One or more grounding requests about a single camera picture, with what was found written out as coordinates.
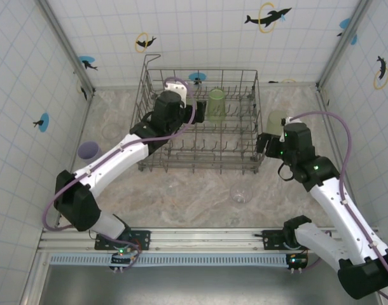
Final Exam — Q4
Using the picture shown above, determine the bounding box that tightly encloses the aluminium left corner post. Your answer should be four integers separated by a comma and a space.
37, 0, 96, 96

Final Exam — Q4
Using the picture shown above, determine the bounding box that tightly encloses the lilac plastic cup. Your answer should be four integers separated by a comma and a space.
78, 141, 102, 165

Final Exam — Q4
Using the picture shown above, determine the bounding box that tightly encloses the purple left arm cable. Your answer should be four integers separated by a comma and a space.
42, 77, 195, 271

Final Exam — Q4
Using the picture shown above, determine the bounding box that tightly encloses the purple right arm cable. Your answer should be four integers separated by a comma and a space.
289, 111, 388, 305

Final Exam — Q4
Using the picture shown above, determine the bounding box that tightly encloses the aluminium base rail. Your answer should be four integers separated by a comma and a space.
38, 227, 385, 254

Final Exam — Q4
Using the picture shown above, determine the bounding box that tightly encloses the blue shape sticker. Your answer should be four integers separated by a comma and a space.
336, 18, 359, 46

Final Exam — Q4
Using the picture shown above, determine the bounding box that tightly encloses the large dolphin yellow ring sticker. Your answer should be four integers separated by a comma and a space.
244, 2, 293, 34

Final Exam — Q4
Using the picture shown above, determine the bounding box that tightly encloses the grey wire dish rack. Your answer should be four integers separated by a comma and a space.
129, 53, 265, 176

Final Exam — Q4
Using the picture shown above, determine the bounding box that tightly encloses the upright seal yellow ring sticker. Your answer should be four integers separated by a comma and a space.
373, 55, 388, 91

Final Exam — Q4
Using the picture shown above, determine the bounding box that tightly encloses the seal blue circle sticker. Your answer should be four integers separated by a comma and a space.
32, 112, 50, 132

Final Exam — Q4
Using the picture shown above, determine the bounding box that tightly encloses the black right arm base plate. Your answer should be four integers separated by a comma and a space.
254, 229, 296, 252

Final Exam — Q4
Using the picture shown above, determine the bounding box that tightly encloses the aluminium right corner post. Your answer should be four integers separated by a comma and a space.
315, 0, 373, 93

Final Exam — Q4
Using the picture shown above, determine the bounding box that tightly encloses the pale blue slotted cable duct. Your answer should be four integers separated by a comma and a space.
49, 253, 309, 267

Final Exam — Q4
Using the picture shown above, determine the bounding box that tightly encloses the left controller board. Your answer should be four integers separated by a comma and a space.
109, 246, 141, 275

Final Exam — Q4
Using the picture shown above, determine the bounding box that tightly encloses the right controller board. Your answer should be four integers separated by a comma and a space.
286, 252, 309, 275

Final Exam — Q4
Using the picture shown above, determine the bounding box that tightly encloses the frosted pale green cup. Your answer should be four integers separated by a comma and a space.
265, 110, 289, 136

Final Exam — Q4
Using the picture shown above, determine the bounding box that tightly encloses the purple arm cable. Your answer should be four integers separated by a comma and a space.
289, 111, 388, 305
42, 77, 195, 271

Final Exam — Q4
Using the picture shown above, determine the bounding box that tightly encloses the controller board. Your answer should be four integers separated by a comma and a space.
286, 252, 309, 275
109, 246, 141, 275

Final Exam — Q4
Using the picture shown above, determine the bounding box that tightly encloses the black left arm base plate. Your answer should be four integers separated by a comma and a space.
94, 229, 151, 252

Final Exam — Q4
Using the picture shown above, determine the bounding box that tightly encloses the clear glass cup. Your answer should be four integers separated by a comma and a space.
229, 181, 254, 207
101, 123, 123, 140

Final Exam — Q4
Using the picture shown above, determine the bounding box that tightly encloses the aluminium corner post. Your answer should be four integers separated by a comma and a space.
315, 0, 373, 93
37, 0, 96, 96

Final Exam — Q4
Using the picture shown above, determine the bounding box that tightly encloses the aluminium side rail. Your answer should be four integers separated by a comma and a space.
315, 85, 364, 227

